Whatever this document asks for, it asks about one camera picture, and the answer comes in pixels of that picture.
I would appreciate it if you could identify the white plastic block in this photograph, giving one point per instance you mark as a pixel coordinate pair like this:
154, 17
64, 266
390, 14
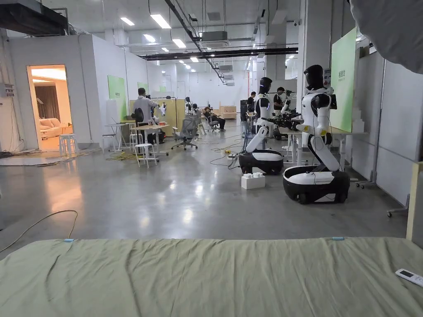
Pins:
253, 180

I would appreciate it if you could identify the wooden crate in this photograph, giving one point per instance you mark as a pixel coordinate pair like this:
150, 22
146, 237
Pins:
228, 111

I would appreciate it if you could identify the white and black wheeled robot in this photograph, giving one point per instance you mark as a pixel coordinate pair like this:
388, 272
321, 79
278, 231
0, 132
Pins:
262, 132
316, 138

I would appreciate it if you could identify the wooden desk with white legs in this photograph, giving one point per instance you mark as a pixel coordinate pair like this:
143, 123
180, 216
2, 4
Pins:
150, 130
330, 135

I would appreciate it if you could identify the bed with pale green sheet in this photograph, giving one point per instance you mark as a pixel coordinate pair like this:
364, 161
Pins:
198, 280

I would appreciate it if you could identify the beige sofa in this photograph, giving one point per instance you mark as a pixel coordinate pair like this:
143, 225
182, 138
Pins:
49, 127

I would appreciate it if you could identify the grey cloth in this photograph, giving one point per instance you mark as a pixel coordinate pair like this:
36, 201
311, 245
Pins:
393, 29

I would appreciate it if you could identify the white remote control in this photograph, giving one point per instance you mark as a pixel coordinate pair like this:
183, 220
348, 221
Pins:
409, 276

